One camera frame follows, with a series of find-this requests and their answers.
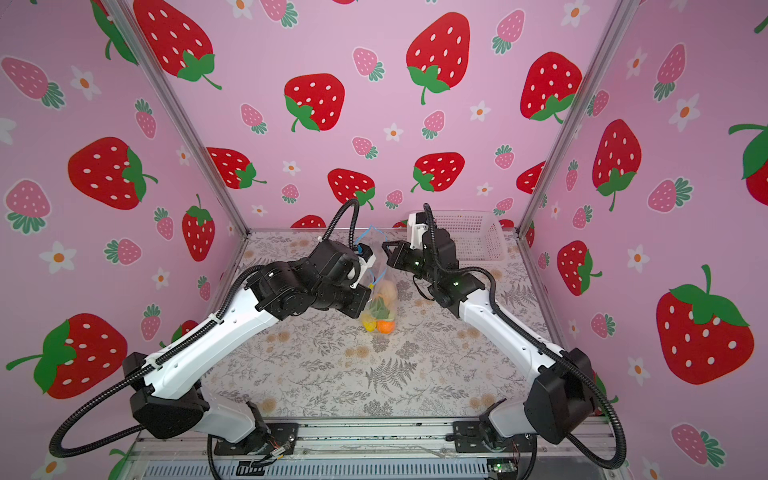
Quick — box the aluminium front rail frame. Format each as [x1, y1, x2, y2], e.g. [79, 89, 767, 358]
[116, 417, 633, 479]

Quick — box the aluminium left corner post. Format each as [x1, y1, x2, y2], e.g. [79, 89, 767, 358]
[104, 0, 249, 238]

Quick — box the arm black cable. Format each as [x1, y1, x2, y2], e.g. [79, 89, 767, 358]
[413, 202, 628, 480]
[49, 197, 362, 480]

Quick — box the beige pear shaped fruit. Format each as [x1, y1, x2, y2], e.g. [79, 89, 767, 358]
[375, 279, 398, 304]

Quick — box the orange tangerine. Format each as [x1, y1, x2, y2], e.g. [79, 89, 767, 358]
[376, 320, 396, 334]

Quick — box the white radish with leaves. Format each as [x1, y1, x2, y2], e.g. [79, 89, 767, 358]
[368, 297, 394, 321]

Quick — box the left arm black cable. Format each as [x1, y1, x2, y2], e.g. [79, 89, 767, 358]
[49, 197, 362, 480]

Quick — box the aluminium corner post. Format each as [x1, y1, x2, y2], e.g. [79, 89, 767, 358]
[517, 0, 640, 238]
[104, 0, 249, 238]

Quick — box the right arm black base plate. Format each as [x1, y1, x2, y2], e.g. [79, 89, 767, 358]
[446, 420, 537, 454]

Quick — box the aluminium right corner post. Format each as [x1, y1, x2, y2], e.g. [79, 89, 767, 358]
[517, 0, 640, 238]

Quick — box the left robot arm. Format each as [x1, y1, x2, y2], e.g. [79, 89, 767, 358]
[130, 239, 375, 444]

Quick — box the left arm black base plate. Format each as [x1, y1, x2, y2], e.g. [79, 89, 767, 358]
[213, 422, 300, 456]

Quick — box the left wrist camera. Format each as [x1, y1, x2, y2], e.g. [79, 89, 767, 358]
[355, 243, 376, 270]

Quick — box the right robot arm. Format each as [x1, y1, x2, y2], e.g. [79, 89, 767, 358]
[383, 241, 597, 449]

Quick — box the white plastic mesh basket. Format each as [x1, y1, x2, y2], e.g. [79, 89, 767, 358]
[433, 210, 508, 267]

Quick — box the clear zip bag blue zipper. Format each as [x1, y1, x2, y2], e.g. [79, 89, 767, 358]
[357, 226, 399, 334]

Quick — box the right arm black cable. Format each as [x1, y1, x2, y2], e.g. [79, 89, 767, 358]
[413, 202, 628, 480]

